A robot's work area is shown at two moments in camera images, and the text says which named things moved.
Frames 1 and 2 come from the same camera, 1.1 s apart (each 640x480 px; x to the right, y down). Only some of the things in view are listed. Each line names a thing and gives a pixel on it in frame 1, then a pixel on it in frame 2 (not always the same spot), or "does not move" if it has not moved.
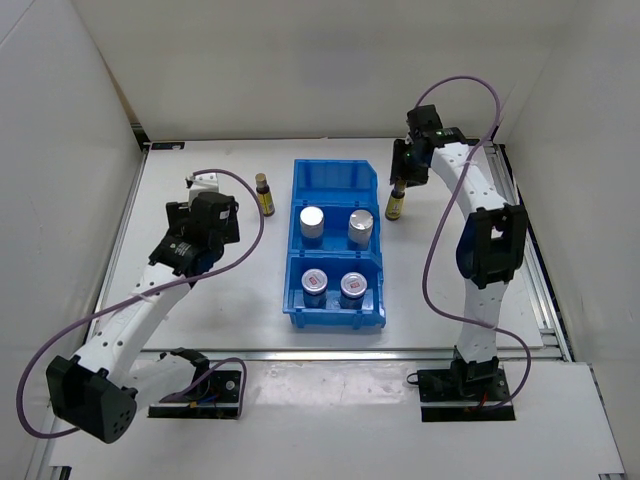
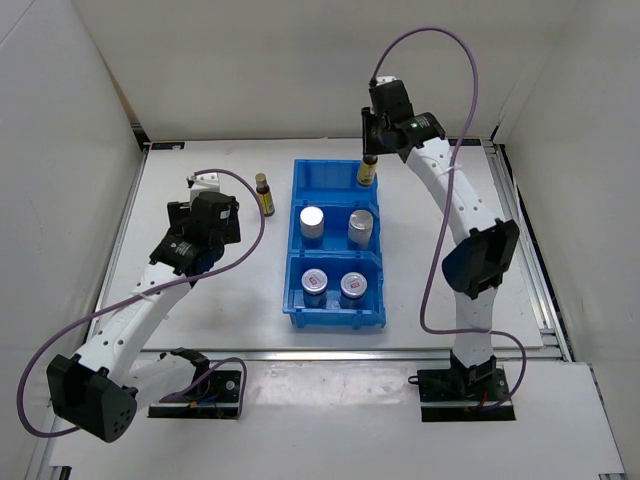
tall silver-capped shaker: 360,227 does not move
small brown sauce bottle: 395,201 → 367,169
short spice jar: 353,286 does not move
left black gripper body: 229,234 does not move
